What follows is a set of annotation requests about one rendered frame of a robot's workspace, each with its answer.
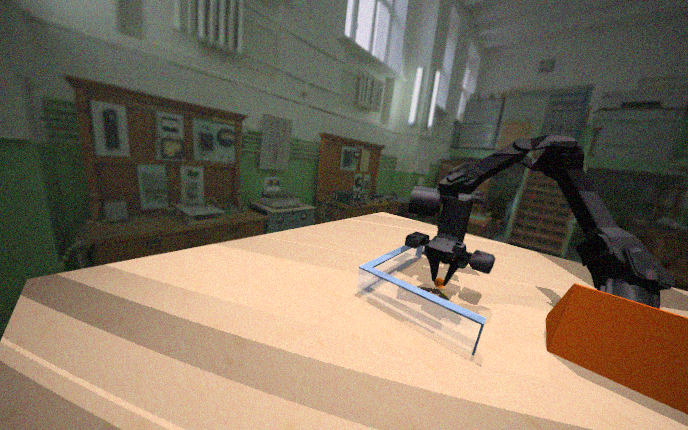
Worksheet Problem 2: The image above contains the blue-grey l-shaped top rail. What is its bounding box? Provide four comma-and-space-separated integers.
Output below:
359, 245, 486, 355

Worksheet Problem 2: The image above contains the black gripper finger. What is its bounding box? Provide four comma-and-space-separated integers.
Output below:
422, 252, 440, 281
444, 259, 470, 286

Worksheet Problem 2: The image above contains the clear l-shaped glass wall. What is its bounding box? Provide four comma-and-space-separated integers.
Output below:
356, 246, 481, 354

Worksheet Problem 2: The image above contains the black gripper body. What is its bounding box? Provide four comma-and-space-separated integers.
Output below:
405, 218, 495, 274

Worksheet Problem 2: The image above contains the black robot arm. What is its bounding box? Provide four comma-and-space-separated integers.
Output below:
408, 135, 675, 309

